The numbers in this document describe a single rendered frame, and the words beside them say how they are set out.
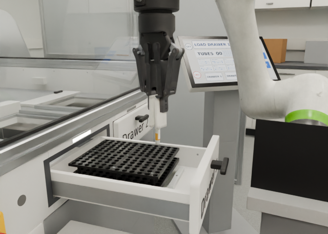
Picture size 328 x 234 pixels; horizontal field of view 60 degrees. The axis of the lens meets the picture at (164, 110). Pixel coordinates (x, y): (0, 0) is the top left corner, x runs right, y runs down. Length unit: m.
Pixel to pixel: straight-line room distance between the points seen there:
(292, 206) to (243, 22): 0.55
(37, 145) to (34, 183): 0.08
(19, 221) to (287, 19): 3.96
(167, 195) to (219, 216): 1.29
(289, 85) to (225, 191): 0.95
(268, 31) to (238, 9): 3.29
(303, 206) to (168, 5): 0.61
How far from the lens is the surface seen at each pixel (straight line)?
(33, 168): 0.65
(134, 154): 0.73
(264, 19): 4.25
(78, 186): 0.67
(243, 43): 0.97
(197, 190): 0.54
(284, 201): 0.86
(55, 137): 0.69
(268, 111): 1.01
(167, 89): 0.58
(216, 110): 1.56
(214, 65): 1.47
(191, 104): 2.42
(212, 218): 1.83
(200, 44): 1.53
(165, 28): 0.57
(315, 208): 0.86
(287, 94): 0.98
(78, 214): 0.83
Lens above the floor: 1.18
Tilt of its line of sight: 14 degrees down
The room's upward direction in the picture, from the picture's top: straight up
